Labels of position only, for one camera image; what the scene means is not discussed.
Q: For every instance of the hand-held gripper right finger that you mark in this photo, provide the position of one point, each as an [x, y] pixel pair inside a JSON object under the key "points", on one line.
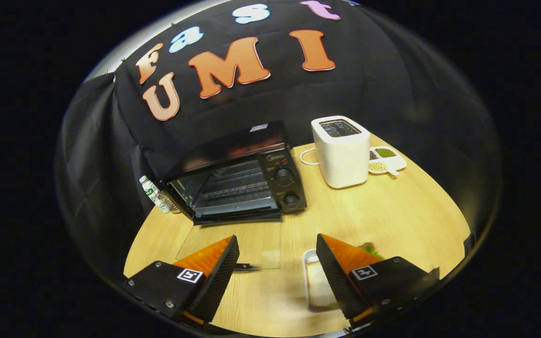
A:
{"points": [[338, 281]]}

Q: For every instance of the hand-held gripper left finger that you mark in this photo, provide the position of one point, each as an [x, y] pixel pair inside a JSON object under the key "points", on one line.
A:
{"points": [[216, 286]]}

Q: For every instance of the sandwich with lettuce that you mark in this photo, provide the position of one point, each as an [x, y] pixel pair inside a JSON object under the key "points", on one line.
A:
{"points": [[320, 284]]}

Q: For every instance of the black toaster oven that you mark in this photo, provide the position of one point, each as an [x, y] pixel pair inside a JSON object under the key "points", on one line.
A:
{"points": [[284, 188]]}

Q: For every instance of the white pop-up toaster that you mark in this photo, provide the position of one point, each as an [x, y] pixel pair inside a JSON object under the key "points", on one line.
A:
{"points": [[343, 159]]}

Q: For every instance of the white plastic tray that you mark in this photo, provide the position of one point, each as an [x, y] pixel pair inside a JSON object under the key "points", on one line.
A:
{"points": [[305, 281]]}

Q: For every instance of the clear plastic bottle green label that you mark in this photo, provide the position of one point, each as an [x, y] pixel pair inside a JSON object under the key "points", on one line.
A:
{"points": [[150, 191]]}

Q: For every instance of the white divided dish with beans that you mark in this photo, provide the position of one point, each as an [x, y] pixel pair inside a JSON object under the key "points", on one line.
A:
{"points": [[395, 163]]}

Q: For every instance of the dark table edge block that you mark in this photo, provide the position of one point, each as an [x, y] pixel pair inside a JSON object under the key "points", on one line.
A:
{"points": [[468, 244]]}

